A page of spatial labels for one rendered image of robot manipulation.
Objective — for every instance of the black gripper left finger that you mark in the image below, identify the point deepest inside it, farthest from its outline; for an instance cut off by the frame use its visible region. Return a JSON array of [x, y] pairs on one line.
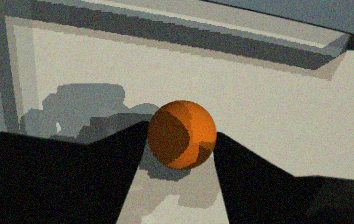
[[96, 176]]

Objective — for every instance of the dark grey l-shaped wall trim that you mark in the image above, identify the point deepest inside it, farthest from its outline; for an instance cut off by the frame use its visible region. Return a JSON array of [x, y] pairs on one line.
[[330, 14]]

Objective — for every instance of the orange ball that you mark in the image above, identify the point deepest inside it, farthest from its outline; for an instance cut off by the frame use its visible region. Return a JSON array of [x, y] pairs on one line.
[[181, 135]]

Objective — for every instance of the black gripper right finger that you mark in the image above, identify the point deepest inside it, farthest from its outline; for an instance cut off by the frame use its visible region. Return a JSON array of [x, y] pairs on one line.
[[255, 191]]

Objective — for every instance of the clear low corner walls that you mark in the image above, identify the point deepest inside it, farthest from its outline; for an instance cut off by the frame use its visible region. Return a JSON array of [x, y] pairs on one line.
[[19, 108]]

